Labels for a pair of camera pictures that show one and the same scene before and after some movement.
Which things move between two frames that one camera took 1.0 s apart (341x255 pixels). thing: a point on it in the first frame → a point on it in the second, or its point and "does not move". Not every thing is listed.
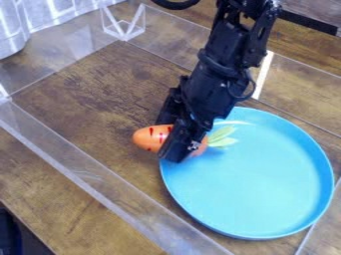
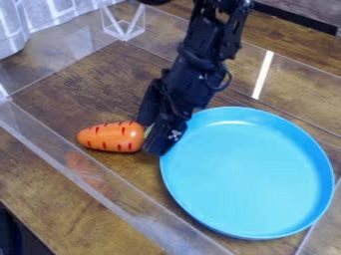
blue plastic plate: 267,186 does not move
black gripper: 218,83 → 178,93
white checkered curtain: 23,16 does not move
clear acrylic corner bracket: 120,28 does not move
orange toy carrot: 151,138 → 113,136
